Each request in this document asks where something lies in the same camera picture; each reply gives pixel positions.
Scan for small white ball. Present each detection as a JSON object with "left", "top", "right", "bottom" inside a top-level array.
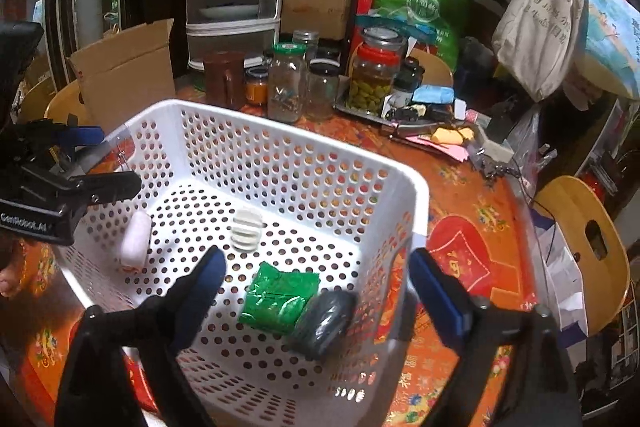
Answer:
[{"left": 119, "top": 210, "right": 152, "bottom": 271}]

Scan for green foil packet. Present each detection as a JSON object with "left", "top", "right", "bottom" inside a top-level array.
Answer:
[{"left": 238, "top": 262, "right": 320, "bottom": 336}]

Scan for white ribbed foam ball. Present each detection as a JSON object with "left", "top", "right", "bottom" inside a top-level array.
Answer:
[{"left": 231, "top": 210, "right": 264, "bottom": 253}]

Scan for dark grey socks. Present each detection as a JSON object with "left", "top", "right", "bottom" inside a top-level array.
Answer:
[{"left": 288, "top": 289, "right": 358, "bottom": 361}]

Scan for left wooden chair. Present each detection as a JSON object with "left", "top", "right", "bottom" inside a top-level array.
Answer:
[{"left": 17, "top": 78, "right": 93, "bottom": 126}]

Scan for wooden chair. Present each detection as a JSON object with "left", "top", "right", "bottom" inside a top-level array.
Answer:
[
  {"left": 535, "top": 176, "right": 630, "bottom": 336},
  {"left": 17, "top": 78, "right": 93, "bottom": 126}
]

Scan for cardboard box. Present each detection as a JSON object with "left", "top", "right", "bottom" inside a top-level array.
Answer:
[{"left": 68, "top": 20, "right": 176, "bottom": 133}]

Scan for white perforated plastic basket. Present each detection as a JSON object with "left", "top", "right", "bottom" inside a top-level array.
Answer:
[{"left": 56, "top": 100, "right": 430, "bottom": 426}]

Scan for right wooden chair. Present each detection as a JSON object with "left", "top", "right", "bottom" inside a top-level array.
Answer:
[{"left": 535, "top": 176, "right": 630, "bottom": 336}]

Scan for brown plastic mug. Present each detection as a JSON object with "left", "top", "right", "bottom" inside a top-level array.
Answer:
[{"left": 203, "top": 51, "right": 246, "bottom": 110}]

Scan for orange sauce jar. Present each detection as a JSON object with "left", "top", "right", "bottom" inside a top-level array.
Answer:
[{"left": 245, "top": 66, "right": 269, "bottom": 106}]

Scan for green lid glass jar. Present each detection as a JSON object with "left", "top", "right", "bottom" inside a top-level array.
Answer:
[{"left": 267, "top": 42, "right": 306, "bottom": 124}]

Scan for red lid pickle jar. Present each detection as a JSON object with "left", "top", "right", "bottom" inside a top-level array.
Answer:
[{"left": 346, "top": 26, "right": 405, "bottom": 116}]

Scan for small empty glass jar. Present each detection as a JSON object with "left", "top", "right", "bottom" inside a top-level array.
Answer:
[{"left": 305, "top": 62, "right": 340, "bottom": 121}]

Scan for beige canvas tote bag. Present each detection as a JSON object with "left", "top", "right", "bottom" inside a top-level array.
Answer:
[{"left": 491, "top": 0, "right": 584, "bottom": 102}]

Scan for blue printed paper bag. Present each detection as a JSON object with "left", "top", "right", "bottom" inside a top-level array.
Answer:
[{"left": 575, "top": 0, "right": 639, "bottom": 101}]

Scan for green shopping bag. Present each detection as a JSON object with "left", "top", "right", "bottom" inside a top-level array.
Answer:
[{"left": 370, "top": 0, "right": 469, "bottom": 72}]

